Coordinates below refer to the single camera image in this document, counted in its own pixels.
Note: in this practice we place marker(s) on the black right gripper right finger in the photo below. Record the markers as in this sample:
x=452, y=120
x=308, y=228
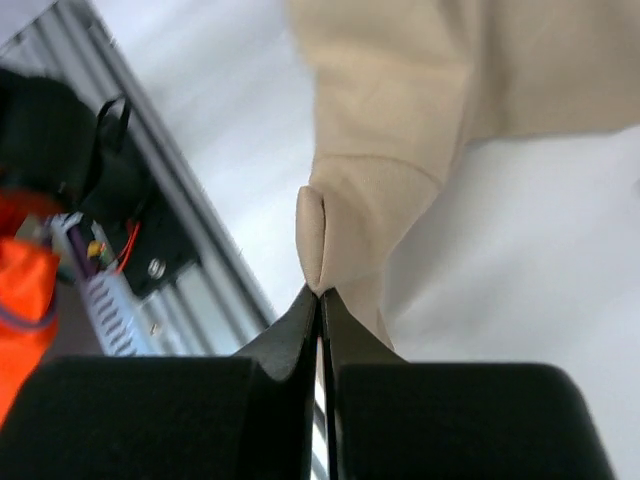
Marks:
x=388, y=418

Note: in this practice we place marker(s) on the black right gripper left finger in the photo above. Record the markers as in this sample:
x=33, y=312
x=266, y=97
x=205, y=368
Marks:
x=244, y=416

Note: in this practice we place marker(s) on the beige t shirt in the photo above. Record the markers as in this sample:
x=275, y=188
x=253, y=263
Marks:
x=402, y=86

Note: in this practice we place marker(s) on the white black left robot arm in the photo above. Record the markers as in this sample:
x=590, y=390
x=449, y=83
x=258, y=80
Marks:
x=48, y=137

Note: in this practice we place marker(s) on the orange cloth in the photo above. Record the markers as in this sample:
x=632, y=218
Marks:
x=28, y=292

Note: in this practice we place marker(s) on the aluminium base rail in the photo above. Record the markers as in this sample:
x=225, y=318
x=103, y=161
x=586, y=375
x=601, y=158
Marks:
x=212, y=308

